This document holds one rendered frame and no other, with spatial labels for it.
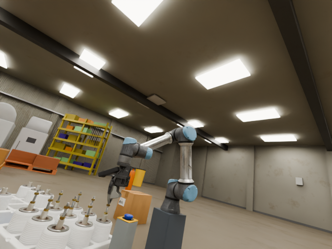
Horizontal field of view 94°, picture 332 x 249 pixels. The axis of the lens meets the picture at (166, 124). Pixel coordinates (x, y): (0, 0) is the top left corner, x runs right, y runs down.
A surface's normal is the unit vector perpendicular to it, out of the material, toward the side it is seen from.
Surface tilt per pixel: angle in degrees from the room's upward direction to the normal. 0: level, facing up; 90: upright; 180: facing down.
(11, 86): 90
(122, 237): 90
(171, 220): 90
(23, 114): 90
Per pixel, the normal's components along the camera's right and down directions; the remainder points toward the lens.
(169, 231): 0.66, -0.11
